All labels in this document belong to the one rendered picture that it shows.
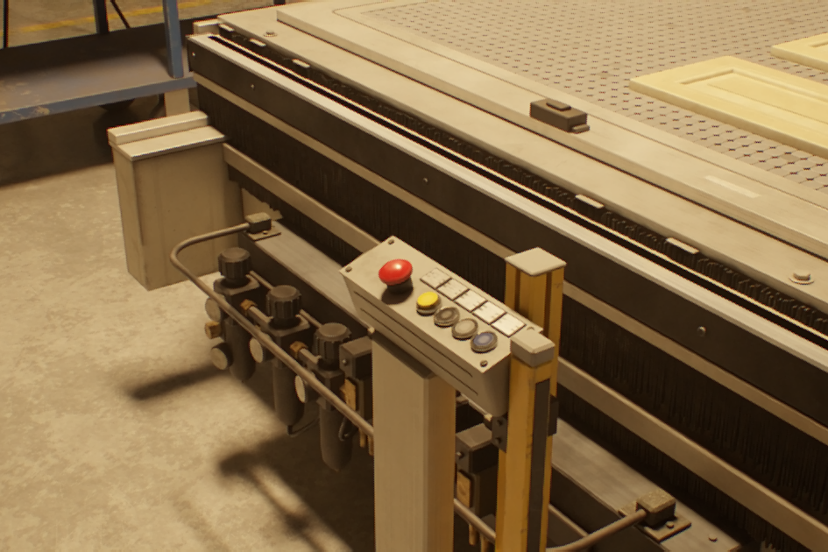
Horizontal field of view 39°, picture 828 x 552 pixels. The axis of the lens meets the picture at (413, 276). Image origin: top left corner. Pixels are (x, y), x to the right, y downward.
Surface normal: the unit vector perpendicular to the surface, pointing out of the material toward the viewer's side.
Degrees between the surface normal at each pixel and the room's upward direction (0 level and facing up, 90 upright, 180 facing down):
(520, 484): 90
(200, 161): 90
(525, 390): 90
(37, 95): 0
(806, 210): 0
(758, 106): 12
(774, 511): 90
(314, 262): 0
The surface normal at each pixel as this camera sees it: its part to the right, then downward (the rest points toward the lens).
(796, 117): -0.18, -0.82
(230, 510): 0.00, -0.89
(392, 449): -0.82, 0.26
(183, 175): 0.57, 0.37
